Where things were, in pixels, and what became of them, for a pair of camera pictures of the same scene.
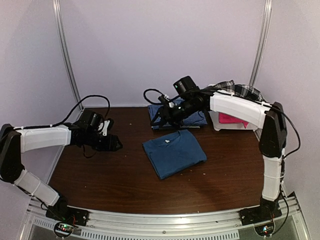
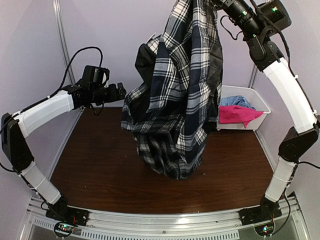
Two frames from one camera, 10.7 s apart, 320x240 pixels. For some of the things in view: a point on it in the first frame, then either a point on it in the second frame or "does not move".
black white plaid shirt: [242, 90] to [175, 99]
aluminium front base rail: [226, 225] does not move
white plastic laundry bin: [249, 110] does not move
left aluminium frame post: [62, 35] does not move
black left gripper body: [106, 146] to [107, 97]
